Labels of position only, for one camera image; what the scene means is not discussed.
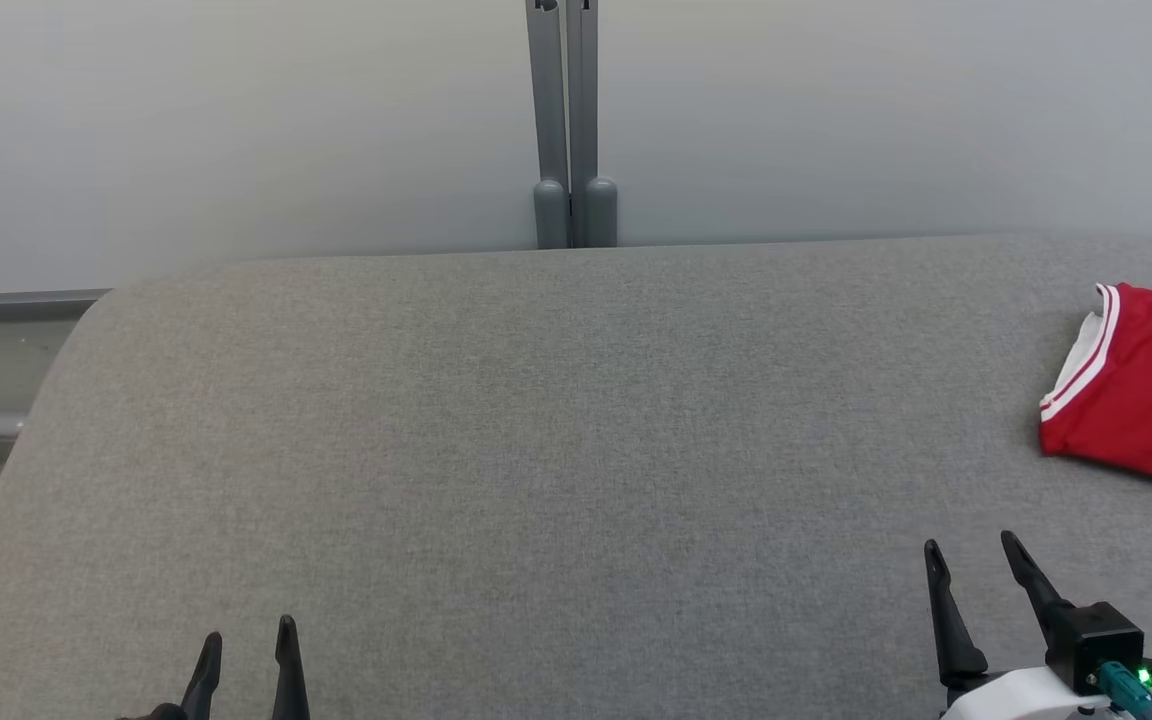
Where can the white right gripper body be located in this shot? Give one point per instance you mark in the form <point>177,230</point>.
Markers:
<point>1016,700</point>

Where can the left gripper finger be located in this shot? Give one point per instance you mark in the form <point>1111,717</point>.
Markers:
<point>204,690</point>
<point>289,690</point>

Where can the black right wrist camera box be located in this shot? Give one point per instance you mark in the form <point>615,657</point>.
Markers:
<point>1096,640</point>

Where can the red basketball jersey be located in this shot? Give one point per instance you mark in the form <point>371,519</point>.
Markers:
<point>1146,390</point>

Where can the grey horizontal frame rail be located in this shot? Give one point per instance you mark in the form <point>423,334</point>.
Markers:
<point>6,305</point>

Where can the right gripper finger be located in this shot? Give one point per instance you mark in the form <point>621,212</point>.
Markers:
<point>954,650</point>
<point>1031,585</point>

